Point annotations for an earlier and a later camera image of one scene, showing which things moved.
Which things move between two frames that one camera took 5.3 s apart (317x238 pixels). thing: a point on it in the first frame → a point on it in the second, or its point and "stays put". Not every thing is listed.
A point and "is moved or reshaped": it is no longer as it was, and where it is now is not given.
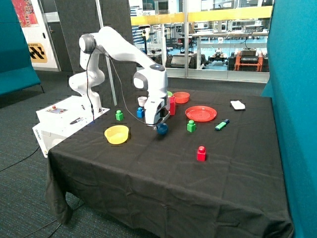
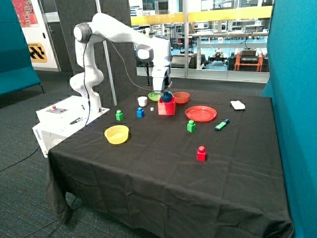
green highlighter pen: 222,124 stays put
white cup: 141,100 stays put
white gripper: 155,110 → 161,76
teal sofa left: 17,70 stays put
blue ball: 162,128 is moved or reshaped
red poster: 25,12 stays put
